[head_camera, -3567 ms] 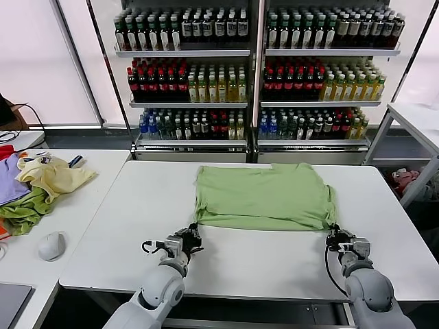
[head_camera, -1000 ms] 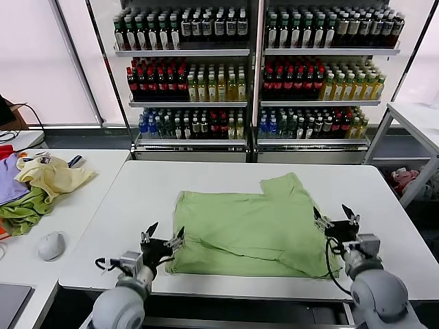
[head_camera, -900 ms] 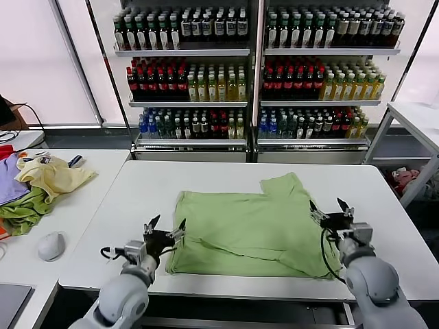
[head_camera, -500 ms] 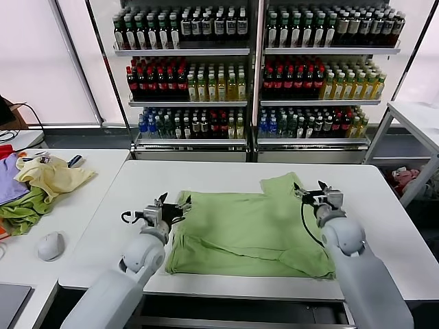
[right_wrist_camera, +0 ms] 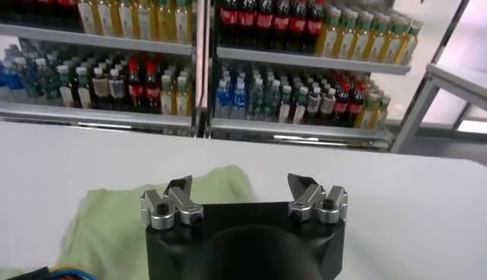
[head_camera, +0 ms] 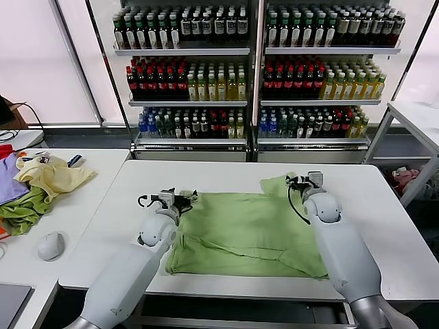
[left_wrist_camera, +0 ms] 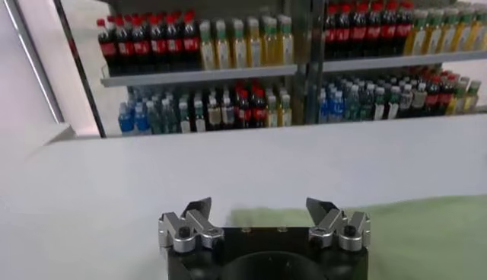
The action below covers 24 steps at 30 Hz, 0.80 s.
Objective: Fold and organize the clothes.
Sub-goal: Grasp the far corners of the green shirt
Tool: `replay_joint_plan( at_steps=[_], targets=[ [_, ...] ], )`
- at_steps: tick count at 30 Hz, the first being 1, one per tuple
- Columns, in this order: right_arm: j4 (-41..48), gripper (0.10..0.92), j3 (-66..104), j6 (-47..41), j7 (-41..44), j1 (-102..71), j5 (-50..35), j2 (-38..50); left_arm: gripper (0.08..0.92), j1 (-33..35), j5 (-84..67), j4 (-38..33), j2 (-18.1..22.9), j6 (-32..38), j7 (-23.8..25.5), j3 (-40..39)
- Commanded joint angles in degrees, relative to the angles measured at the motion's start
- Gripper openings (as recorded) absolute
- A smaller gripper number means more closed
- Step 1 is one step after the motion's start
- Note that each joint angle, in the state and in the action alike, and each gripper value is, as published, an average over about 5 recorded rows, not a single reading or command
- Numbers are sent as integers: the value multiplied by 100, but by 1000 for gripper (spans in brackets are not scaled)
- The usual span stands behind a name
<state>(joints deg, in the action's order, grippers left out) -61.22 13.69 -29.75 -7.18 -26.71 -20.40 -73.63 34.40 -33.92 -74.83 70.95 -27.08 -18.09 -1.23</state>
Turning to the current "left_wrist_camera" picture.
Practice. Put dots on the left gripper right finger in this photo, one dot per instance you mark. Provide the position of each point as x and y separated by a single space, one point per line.
331 224

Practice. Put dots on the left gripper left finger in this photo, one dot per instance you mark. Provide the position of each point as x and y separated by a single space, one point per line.
198 224

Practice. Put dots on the green t-shirt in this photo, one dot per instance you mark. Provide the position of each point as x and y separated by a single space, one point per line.
418 236

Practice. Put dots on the small dark tea bottle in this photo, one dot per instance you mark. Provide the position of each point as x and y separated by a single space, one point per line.
419 99
227 113
199 118
379 106
184 118
214 114
393 104
405 102

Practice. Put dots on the small dark green bottle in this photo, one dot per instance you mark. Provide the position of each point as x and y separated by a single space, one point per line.
352 106
154 118
366 105
169 118

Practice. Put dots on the small blue water bottle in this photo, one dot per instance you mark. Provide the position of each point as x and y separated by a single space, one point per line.
337 107
141 120
323 108
125 121

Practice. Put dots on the small yellow tea bottle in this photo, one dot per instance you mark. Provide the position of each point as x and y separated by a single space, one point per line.
272 114
285 113
459 99
473 98

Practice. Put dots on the small red label cola bottle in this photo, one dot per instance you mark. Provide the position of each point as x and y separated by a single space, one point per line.
243 112
259 112
431 99
445 99

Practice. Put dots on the grey drinks shelf unit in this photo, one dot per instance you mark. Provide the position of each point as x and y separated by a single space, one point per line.
297 102
312 99

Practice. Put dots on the grey metal shelf board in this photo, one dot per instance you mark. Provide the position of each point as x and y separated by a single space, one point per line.
198 76
399 61

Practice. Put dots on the yellow juice bottle white label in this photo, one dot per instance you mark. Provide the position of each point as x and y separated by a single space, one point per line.
271 47
460 37
286 46
254 48
484 35
416 40
205 51
221 50
473 36
446 38
239 49
431 39

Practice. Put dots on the red cap cola bottle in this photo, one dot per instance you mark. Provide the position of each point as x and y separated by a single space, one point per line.
388 32
403 31
125 47
159 45
358 33
175 45
191 43
141 46
108 48
331 35
374 32
344 34

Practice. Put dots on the black slanted pole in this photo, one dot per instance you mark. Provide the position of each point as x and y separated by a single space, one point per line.
80 68

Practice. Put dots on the grey window frame bar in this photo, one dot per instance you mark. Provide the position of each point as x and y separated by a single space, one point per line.
37 61

